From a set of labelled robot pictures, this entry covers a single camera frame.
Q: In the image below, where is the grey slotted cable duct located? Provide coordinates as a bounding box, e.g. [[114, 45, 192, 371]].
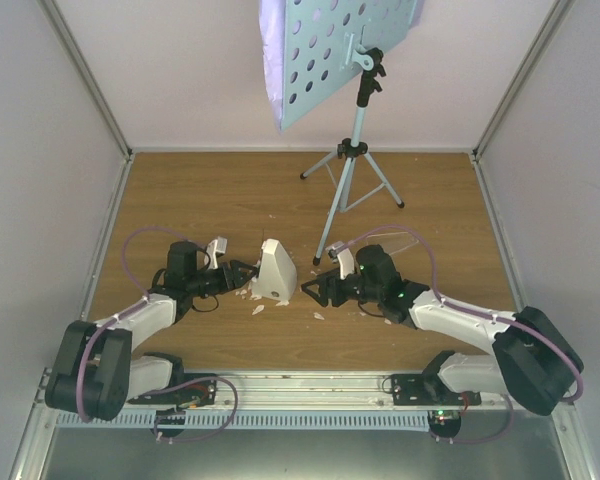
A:
[[56, 409, 429, 432]]

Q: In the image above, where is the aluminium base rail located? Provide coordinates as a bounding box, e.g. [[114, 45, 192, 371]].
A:
[[39, 369, 576, 409]]

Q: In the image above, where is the clear metronome front cover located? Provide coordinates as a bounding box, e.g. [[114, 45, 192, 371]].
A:
[[364, 226, 420, 257]]

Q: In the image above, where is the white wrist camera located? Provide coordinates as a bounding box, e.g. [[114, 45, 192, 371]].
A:
[[205, 236, 228, 270], [326, 241, 355, 280]]

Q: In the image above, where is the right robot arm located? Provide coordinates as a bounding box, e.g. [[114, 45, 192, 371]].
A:
[[301, 244, 584, 416]]

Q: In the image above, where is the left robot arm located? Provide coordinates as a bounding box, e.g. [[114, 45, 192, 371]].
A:
[[44, 238, 259, 422]]

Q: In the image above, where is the light blue music stand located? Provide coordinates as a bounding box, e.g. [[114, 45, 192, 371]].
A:
[[280, 0, 424, 266]]

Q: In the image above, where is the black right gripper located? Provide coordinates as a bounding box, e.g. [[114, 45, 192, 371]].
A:
[[302, 267, 382, 308]]

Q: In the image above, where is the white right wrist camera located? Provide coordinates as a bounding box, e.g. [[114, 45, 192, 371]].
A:
[[326, 241, 355, 280]]

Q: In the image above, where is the white debris flakes pile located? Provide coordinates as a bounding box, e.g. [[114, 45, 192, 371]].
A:
[[235, 256, 391, 325]]

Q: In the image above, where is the white metronome body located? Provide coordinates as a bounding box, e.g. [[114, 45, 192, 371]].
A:
[[251, 239, 297, 301]]

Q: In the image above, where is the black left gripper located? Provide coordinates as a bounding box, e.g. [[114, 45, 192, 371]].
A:
[[188, 260, 257, 297]]

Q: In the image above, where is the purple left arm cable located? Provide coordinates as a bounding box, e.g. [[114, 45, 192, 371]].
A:
[[77, 226, 221, 424]]

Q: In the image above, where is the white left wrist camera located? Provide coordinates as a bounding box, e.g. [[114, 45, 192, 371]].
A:
[[205, 236, 228, 270]]

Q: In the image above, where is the left aluminium frame post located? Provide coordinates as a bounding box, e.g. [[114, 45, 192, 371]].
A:
[[37, 0, 133, 162]]

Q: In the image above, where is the lilac sheet music paper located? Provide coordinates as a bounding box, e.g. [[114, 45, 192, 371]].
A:
[[258, 0, 286, 131]]

